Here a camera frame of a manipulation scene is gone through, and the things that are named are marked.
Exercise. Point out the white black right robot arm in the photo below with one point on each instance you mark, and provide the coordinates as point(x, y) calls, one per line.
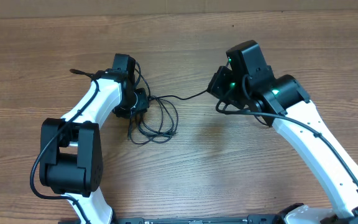
point(246, 85)

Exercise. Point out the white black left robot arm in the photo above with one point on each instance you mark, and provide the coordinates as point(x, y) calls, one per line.
point(70, 160)

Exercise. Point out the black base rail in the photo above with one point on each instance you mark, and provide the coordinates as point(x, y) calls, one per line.
point(197, 220)

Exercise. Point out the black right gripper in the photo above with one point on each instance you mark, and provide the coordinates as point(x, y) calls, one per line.
point(215, 86)

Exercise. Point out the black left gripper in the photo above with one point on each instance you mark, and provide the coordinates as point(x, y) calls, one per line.
point(142, 103)

